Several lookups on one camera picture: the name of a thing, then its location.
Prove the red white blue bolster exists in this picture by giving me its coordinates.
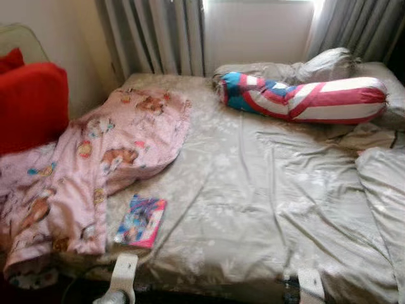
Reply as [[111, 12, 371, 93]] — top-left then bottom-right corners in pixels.
[[218, 71, 389, 125]]

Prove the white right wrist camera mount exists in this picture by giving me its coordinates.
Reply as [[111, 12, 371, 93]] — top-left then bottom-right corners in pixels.
[[297, 267, 325, 304]]

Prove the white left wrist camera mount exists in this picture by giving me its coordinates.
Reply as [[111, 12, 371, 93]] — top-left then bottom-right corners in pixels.
[[111, 253, 139, 295]]

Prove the crumpled beige floral bundle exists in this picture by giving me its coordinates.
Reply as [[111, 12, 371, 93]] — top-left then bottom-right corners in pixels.
[[212, 47, 358, 83]]

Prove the grey curtain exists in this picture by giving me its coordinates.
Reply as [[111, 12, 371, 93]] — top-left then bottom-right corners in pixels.
[[95, 0, 206, 80], [306, 0, 405, 64]]

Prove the red folded mattress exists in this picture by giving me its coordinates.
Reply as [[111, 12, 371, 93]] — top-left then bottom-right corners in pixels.
[[0, 47, 70, 156]]

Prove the pink cartoon print blanket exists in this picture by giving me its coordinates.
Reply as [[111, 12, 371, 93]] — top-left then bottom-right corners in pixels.
[[0, 87, 192, 279]]

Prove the folded beige cloth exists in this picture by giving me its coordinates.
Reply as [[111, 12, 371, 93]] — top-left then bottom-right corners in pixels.
[[329, 122, 399, 151]]

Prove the bed with beige floral sheet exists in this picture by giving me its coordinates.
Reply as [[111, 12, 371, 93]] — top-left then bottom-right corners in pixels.
[[57, 70, 405, 304]]

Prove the colourful picture book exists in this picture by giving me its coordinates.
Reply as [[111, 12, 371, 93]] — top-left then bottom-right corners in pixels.
[[114, 194, 168, 250]]

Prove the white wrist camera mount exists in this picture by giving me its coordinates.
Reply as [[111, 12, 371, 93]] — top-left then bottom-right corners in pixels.
[[297, 267, 325, 304], [111, 253, 139, 295]]

